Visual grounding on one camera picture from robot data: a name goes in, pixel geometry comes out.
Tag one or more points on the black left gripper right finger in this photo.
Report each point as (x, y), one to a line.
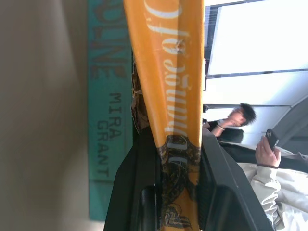
(223, 192)

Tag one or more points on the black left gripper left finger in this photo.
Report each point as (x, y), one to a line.
(134, 183)

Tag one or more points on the black smartphone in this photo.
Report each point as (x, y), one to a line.
(272, 138)

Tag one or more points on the orange book with white lettering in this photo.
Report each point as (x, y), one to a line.
(173, 96)

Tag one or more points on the teal Mira Grant book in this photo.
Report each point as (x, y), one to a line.
(106, 149)

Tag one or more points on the bystander hand with bead bracelet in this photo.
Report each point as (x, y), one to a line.
(265, 154)

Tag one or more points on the person in cream jacket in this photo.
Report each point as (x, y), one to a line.
(284, 192)

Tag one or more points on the dark-haired person in black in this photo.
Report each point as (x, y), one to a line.
(243, 116)

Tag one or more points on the bright window pane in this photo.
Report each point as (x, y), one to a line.
(260, 36)

